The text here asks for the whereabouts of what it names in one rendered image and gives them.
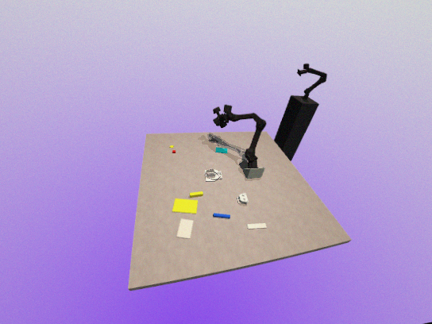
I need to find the yellow flat rectangular plate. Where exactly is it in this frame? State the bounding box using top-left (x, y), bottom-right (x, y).
top-left (172, 199), bottom-right (198, 214)

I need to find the yellow rectangular block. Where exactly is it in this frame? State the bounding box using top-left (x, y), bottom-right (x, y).
top-left (190, 191), bottom-right (203, 198)

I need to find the cream flat bar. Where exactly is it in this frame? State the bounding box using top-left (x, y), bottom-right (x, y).
top-left (247, 223), bottom-right (267, 229)

